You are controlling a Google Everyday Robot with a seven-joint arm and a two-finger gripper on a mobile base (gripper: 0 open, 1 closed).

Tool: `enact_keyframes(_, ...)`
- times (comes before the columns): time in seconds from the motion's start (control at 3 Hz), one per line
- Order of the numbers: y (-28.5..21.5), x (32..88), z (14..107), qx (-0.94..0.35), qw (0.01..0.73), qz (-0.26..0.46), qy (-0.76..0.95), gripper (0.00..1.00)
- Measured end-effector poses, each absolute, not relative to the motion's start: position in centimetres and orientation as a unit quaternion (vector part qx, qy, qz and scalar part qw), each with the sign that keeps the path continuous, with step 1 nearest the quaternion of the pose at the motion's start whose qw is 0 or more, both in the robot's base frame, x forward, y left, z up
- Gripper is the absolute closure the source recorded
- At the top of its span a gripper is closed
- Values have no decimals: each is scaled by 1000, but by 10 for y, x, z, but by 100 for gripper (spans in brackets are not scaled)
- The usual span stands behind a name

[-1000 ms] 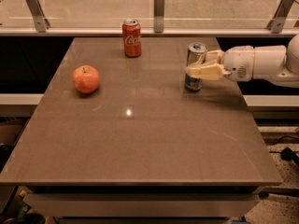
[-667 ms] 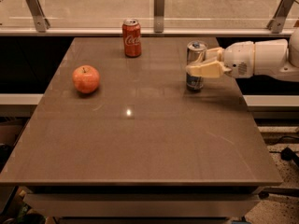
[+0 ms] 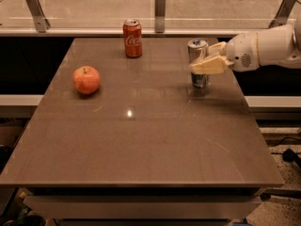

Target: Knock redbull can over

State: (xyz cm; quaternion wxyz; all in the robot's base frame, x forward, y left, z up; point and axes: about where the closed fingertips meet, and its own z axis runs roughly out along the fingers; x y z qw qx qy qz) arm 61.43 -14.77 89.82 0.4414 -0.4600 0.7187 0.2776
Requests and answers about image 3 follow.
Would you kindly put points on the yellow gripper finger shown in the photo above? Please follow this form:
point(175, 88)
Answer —
point(217, 49)
point(210, 65)

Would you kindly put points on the middle metal railing bracket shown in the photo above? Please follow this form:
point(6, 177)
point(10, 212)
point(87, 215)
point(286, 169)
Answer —
point(159, 14)

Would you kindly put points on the right metal railing bracket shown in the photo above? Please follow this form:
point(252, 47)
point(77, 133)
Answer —
point(283, 13)

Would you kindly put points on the glass railing panel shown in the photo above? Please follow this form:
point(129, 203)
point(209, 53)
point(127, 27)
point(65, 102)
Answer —
point(180, 14)

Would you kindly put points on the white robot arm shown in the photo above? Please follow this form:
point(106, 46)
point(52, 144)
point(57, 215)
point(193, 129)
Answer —
point(280, 45)

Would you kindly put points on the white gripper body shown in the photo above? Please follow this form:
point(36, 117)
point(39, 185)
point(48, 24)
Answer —
point(241, 52)

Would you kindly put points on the silver blue Red Bull can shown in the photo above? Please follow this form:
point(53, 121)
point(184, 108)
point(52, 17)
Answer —
point(198, 48)

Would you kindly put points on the red apple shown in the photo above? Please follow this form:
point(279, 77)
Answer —
point(86, 80)

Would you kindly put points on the left metal railing bracket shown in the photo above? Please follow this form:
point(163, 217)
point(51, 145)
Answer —
point(40, 21)

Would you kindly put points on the red Coca-Cola can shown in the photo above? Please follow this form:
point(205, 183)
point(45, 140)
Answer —
point(132, 38)

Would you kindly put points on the metal railing bracket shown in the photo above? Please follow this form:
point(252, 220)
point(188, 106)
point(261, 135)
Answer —
point(159, 14)
point(40, 21)
point(283, 13)

